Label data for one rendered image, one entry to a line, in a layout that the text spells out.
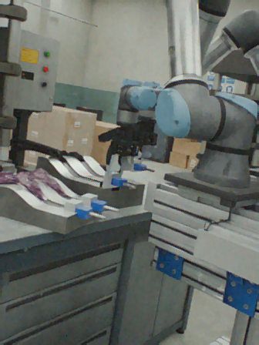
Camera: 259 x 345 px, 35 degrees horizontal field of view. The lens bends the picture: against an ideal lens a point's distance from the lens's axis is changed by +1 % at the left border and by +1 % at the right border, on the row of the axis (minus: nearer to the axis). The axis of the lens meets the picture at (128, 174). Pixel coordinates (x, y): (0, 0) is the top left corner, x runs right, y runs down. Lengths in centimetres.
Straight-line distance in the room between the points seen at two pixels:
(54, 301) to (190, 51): 92
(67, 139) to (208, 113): 450
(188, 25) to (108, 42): 932
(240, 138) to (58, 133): 452
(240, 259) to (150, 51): 881
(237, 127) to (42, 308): 86
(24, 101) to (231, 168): 143
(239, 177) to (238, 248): 23
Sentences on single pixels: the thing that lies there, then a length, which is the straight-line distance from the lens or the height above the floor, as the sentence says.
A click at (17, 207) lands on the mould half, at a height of 84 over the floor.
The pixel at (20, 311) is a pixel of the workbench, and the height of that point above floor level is 52.
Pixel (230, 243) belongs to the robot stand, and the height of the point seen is 94.
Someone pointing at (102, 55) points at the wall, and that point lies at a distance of 1052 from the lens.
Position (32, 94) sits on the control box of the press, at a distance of 232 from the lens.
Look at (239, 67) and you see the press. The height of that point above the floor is 180.
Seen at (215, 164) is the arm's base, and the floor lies 109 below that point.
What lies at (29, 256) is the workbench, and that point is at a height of 71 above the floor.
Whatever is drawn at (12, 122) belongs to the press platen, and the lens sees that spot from 208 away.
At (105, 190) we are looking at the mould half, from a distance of 151.
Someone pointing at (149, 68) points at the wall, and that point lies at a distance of 957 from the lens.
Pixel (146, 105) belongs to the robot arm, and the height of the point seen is 121.
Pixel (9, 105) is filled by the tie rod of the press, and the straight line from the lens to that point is 208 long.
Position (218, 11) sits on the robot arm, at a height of 150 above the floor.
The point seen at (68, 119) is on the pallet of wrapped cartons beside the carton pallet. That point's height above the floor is 83.
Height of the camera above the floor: 122
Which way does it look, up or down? 10 degrees down
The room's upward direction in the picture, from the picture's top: 9 degrees clockwise
